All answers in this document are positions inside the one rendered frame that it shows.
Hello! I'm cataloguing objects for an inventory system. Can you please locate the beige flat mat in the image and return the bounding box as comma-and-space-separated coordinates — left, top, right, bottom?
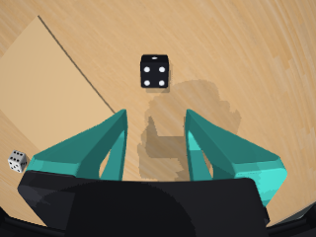
0, 15, 115, 151

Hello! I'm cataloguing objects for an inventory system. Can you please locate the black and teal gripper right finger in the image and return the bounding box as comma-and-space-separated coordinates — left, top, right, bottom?
185, 109, 287, 207

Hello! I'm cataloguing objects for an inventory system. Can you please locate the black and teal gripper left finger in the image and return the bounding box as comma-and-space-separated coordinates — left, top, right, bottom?
25, 109, 128, 181

